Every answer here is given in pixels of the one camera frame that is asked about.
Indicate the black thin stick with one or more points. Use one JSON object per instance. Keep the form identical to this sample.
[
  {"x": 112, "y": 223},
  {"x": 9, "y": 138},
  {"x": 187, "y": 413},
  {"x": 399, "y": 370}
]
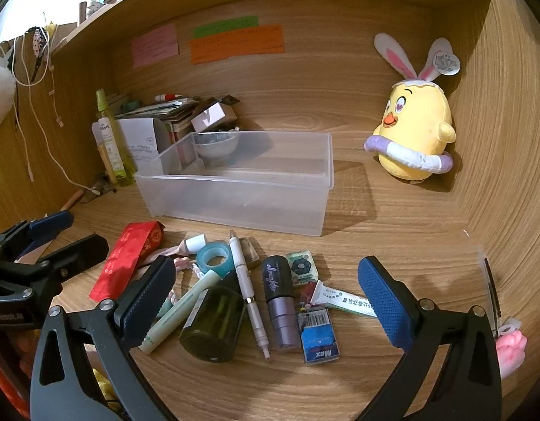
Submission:
[{"x": 494, "y": 294}]

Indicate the light green tube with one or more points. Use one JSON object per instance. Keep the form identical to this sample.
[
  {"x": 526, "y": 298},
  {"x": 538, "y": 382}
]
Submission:
[{"x": 182, "y": 307}]

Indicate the green square flower case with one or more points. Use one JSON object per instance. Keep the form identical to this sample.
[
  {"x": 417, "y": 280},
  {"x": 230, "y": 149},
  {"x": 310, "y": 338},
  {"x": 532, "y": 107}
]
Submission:
[{"x": 301, "y": 267}]

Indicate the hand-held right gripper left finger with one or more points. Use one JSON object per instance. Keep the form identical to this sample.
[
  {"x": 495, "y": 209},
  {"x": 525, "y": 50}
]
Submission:
[{"x": 151, "y": 298}]

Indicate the red and white marker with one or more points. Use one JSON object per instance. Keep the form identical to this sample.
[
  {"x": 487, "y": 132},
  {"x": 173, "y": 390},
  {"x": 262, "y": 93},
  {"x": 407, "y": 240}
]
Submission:
[{"x": 168, "y": 96}]

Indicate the white paper box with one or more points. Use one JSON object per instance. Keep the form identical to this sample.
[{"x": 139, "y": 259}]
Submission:
[{"x": 136, "y": 140}]

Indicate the clear plastic storage bin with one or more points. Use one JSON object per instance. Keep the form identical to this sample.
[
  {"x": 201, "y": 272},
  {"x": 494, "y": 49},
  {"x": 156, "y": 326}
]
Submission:
[{"x": 235, "y": 210}]

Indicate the white pen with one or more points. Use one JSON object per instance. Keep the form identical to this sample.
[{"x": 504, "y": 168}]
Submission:
[{"x": 243, "y": 280}]

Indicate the dark green glass jar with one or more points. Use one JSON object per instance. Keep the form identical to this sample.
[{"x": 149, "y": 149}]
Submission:
[{"x": 213, "y": 320}]

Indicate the green spray bottle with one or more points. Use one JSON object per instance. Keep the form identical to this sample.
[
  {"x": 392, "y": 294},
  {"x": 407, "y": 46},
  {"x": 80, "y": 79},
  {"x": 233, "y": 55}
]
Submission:
[{"x": 110, "y": 149}]

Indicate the yellow soft item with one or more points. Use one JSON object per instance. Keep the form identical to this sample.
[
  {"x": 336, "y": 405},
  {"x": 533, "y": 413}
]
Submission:
[{"x": 101, "y": 386}]

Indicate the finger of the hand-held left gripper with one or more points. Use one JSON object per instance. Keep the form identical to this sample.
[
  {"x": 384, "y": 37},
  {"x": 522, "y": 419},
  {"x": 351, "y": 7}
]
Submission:
[
  {"x": 77, "y": 250},
  {"x": 48, "y": 224}
]

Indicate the small white bottle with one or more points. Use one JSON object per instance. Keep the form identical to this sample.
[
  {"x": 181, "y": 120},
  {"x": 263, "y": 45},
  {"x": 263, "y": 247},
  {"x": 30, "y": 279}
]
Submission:
[{"x": 195, "y": 243}]

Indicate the yellow chick plush toy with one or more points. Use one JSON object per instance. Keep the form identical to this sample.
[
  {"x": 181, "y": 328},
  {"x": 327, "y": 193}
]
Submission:
[{"x": 419, "y": 114}]

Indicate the clear rectangular block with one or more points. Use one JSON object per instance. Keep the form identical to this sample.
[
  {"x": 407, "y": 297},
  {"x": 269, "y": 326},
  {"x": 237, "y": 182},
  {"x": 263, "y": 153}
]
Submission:
[{"x": 252, "y": 252}]

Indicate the black binder clip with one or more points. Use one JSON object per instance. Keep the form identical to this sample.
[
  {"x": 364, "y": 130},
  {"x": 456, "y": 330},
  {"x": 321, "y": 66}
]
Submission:
[{"x": 229, "y": 99}]

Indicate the stack of books and papers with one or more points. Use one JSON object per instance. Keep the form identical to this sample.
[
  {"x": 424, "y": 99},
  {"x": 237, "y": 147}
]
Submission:
[{"x": 164, "y": 112}]

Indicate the red orange curved object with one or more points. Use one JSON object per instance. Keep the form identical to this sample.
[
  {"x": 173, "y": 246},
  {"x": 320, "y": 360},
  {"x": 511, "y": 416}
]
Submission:
[{"x": 6, "y": 386}]

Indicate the white ointment tube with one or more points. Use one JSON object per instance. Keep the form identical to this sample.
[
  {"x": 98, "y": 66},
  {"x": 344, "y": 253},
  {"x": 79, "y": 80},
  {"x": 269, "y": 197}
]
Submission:
[{"x": 344, "y": 300}]

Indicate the pink sticky note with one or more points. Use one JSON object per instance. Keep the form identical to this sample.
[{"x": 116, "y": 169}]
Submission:
[{"x": 155, "y": 46}]

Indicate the glass bowl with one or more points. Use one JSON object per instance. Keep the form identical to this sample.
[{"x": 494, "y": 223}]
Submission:
[{"x": 215, "y": 147}]

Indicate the small white cardboard box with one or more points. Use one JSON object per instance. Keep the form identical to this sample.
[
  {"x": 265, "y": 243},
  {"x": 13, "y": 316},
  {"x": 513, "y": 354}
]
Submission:
[{"x": 208, "y": 116}]

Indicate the green sticky note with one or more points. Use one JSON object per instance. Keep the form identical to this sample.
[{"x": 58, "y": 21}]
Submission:
[{"x": 226, "y": 26}]

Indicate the purple lipstick tube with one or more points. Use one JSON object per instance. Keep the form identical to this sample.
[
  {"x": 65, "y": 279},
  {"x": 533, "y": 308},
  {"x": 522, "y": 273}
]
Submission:
[{"x": 278, "y": 302}]

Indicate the teal tape roll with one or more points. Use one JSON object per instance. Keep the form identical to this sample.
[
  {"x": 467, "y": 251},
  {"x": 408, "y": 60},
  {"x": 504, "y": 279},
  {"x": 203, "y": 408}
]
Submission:
[{"x": 204, "y": 267}]

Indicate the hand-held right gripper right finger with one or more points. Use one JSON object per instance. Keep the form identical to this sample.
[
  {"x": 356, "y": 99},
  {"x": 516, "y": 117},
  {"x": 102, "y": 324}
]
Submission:
[{"x": 384, "y": 302}]

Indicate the pink paw toy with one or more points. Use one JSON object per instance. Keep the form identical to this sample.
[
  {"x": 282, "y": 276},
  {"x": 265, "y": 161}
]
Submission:
[{"x": 511, "y": 351}]

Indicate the blue staples box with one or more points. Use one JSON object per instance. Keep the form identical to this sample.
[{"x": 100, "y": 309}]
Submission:
[{"x": 318, "y": 337}]

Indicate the red foil packet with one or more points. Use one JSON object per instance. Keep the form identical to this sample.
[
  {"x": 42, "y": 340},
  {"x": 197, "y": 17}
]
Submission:
[{"x": 125, "y": 254}]

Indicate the orange sticky note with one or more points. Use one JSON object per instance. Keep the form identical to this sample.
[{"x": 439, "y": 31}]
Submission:
[{"x": 235, "y": 46}]

